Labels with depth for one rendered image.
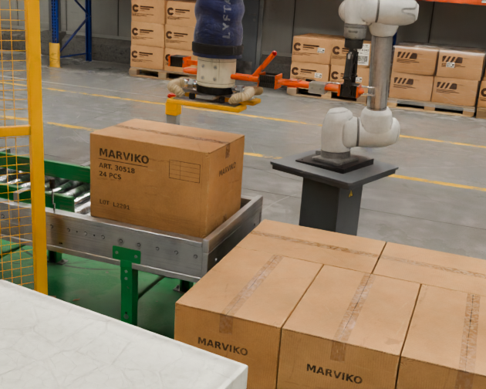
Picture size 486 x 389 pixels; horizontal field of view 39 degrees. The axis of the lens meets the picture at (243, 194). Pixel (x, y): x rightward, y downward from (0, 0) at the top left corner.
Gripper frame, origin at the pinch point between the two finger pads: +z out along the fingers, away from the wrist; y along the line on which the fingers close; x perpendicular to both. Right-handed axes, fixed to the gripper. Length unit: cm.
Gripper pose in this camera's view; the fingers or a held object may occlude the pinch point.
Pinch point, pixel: (349, 88)
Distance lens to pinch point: 289.4
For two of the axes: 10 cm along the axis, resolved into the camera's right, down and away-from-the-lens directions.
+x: 9.3, 1.6, -3.2
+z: -0.6, 9.5, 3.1
